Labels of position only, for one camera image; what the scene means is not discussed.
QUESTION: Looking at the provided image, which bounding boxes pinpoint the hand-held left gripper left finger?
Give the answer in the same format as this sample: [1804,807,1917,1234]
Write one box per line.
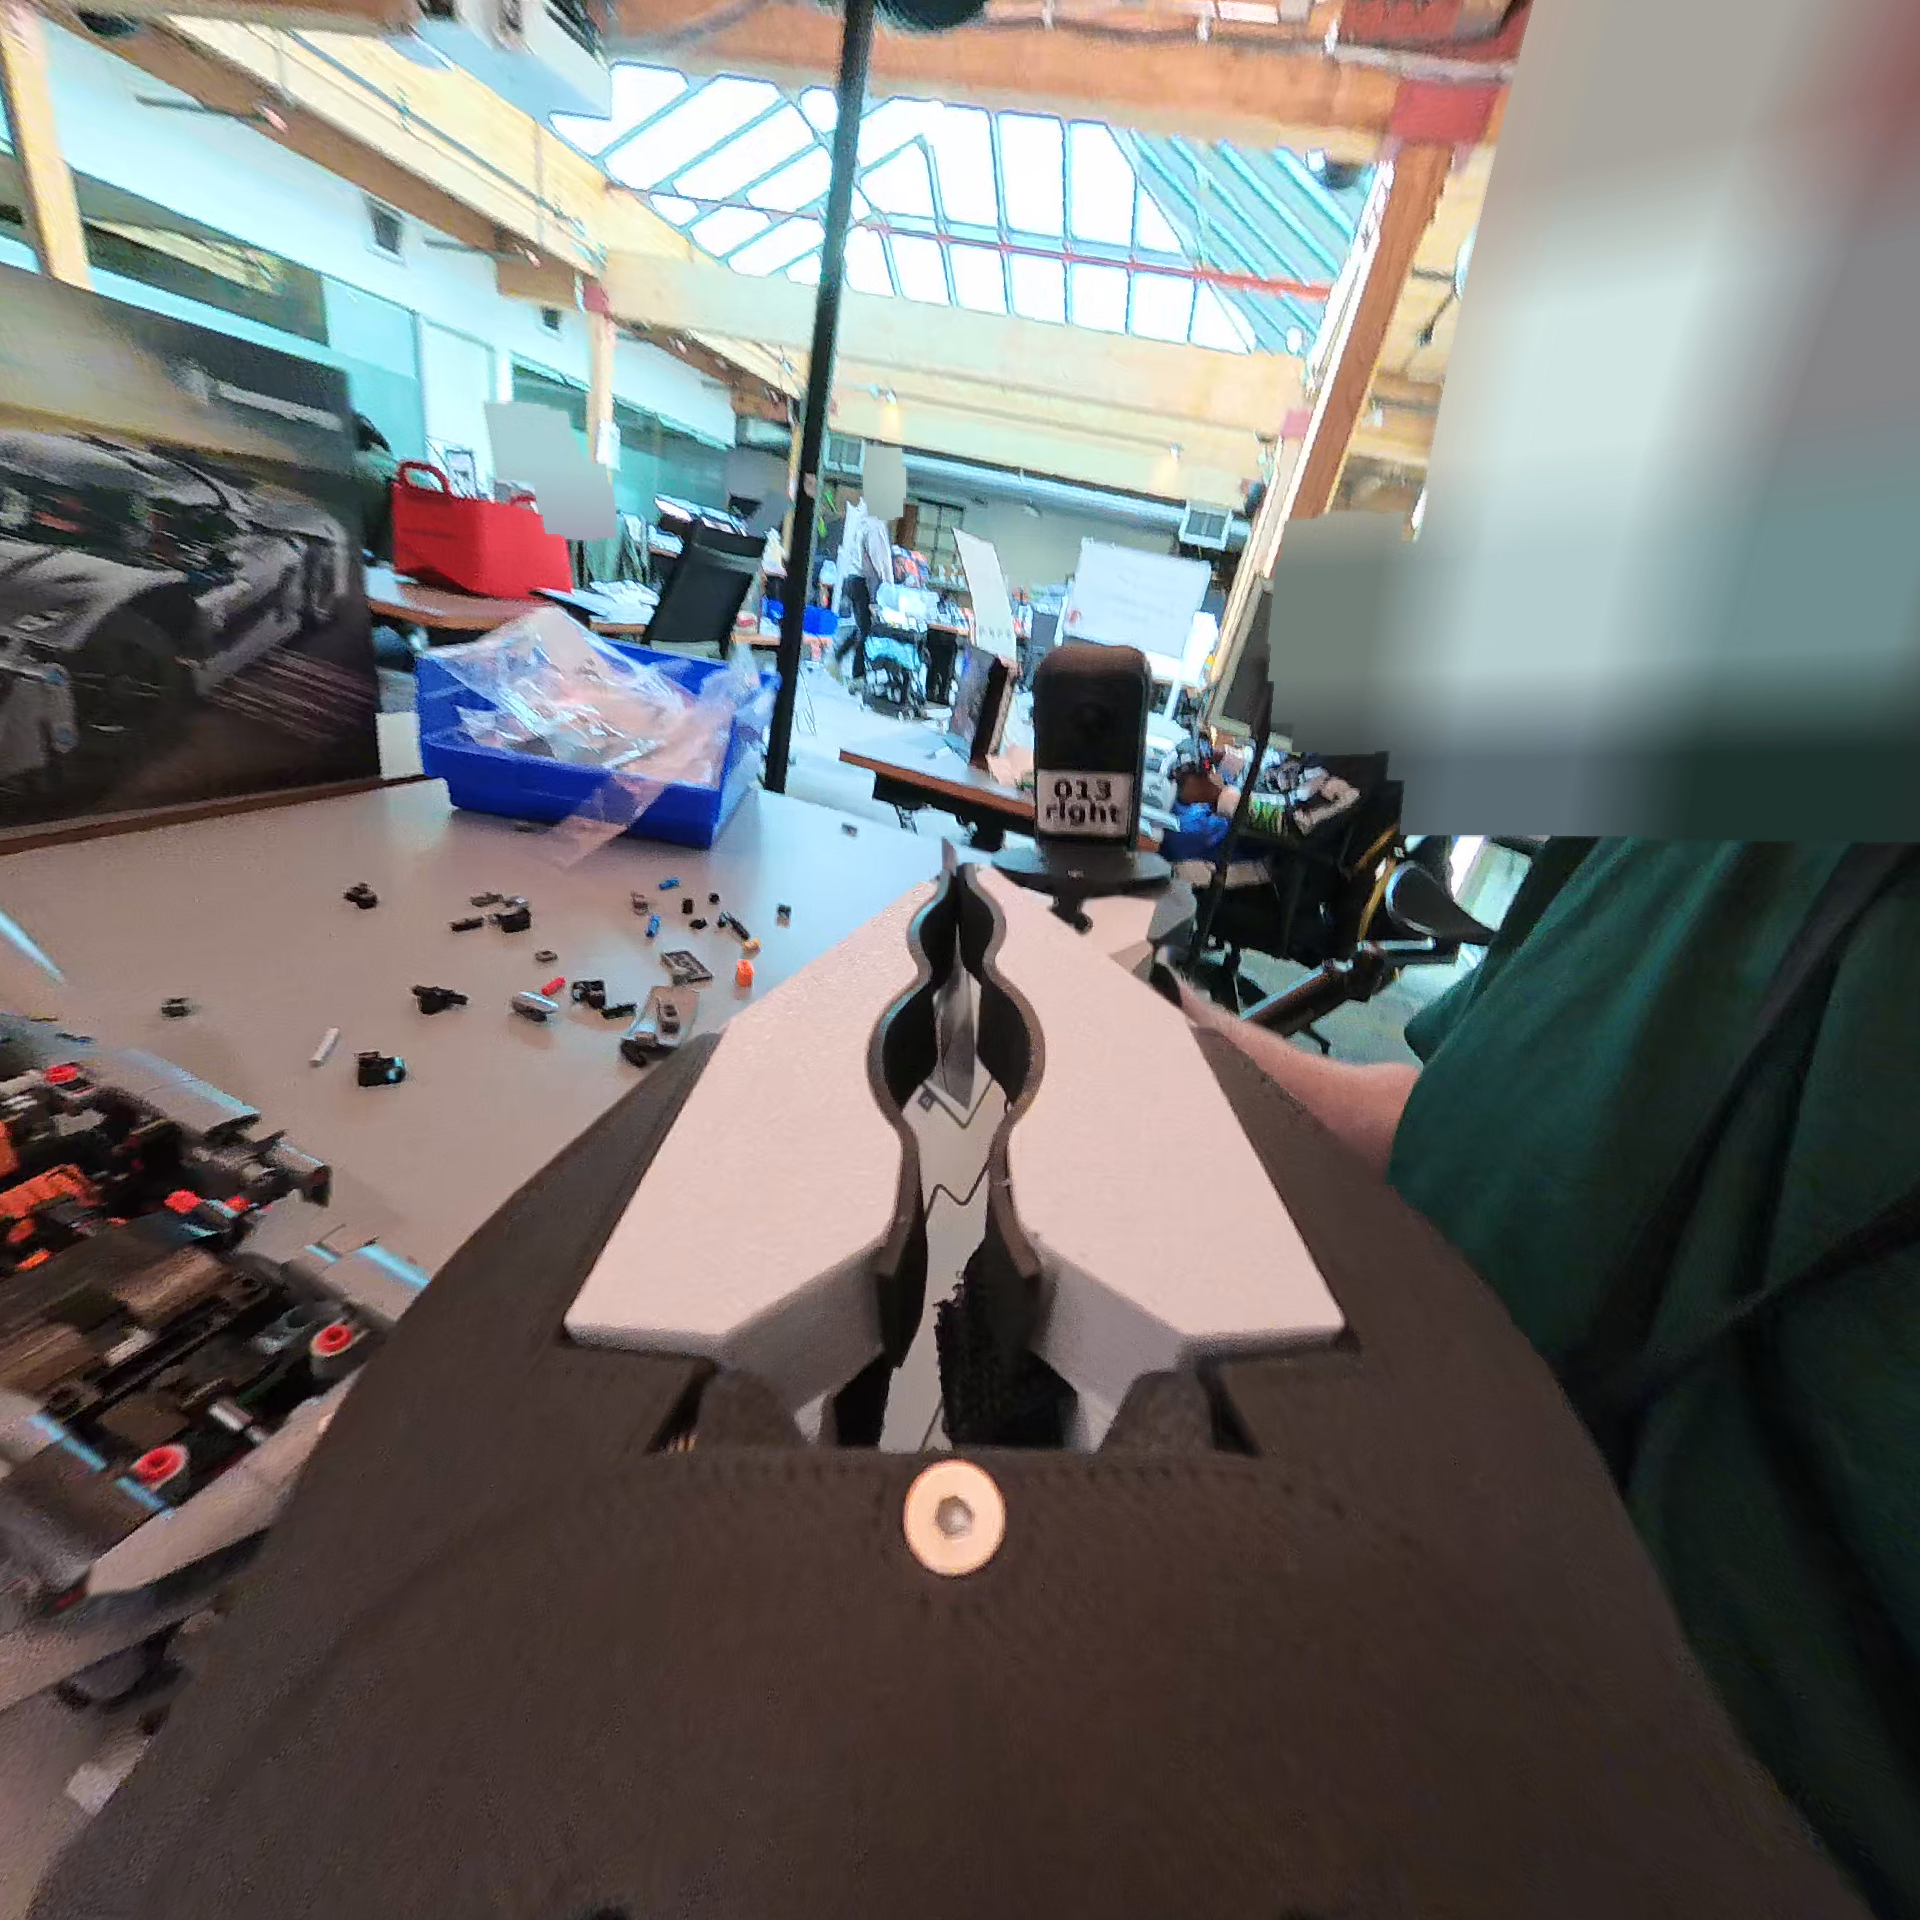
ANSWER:
[565,870,962,1449]

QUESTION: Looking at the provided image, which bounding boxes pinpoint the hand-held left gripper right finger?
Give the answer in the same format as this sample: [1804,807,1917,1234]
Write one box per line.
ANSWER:
[959,866,1346,1450]

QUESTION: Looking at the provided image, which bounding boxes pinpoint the person's right forearm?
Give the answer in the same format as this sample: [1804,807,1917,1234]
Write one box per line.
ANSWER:
[1181,986,1418,1167]

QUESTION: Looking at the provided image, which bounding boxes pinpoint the scattered loose lego pieces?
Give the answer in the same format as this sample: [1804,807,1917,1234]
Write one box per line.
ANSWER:
[158,861,797,1087]

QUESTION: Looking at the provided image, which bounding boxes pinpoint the grey lego car model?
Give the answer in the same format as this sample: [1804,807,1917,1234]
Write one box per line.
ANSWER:
[0,1011,437,1711]

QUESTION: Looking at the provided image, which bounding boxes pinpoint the large black lego box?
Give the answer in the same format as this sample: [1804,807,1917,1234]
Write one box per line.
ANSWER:
[0,263,383,834]

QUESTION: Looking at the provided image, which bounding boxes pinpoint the white whiteboard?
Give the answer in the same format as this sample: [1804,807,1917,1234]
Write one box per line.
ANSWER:
[1068,539,1213,655]

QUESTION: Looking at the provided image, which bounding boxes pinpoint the black office chair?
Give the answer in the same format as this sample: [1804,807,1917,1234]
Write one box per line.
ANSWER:
[642,517,769,663]
[1199,838,1504,1050]

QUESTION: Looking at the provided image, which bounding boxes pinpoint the blue plastic bin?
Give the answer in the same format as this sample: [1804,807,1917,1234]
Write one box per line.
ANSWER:
[415,638,782,853]

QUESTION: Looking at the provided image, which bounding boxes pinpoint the black vertical pole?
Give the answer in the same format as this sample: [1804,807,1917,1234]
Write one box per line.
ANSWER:
[761,0,879,798]

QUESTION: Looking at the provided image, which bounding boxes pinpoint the clear plastic bag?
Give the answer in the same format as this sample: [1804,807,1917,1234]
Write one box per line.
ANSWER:
[428,607,767,874]

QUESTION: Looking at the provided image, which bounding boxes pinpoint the person in green shirt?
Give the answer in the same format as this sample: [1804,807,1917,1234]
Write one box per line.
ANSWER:
[1388,832,1920,1920]

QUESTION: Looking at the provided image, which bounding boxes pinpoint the red tote bag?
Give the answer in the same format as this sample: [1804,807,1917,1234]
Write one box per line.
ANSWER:
[390,457,577,600]

